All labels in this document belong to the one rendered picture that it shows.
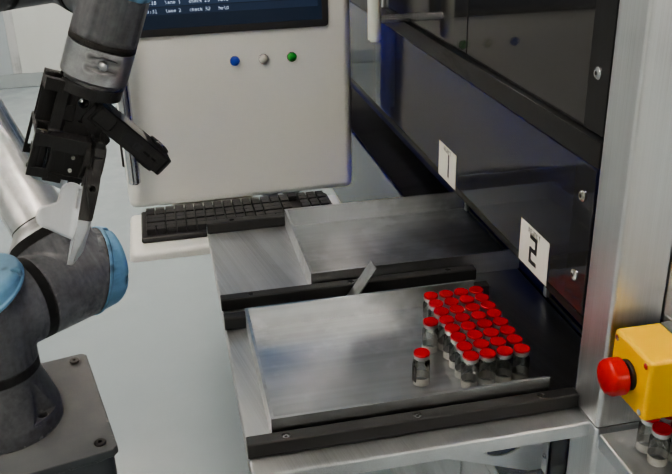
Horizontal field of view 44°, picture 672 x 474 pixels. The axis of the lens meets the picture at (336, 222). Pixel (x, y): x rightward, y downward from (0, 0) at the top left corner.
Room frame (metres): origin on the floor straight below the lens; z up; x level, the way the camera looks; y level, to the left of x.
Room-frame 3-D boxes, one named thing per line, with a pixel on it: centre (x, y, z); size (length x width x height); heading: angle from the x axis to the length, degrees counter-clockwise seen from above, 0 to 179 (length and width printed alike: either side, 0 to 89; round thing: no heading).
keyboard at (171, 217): (1.59, 0.20, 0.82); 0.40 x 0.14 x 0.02; 102
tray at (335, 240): (1.29, -0.10, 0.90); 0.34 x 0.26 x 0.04; 102
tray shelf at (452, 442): (1.11, -0.07, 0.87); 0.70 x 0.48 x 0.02; 12
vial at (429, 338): (0.96, -0.12, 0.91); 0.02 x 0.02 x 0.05
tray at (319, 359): (0.93, -0.06, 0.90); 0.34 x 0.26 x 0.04; 102
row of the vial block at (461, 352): (0.95, -0.15, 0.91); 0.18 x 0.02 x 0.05; 12
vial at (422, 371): (0.88, -0.10, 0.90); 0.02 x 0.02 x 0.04
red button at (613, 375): (0.72, -0.29, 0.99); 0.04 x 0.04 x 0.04; 12
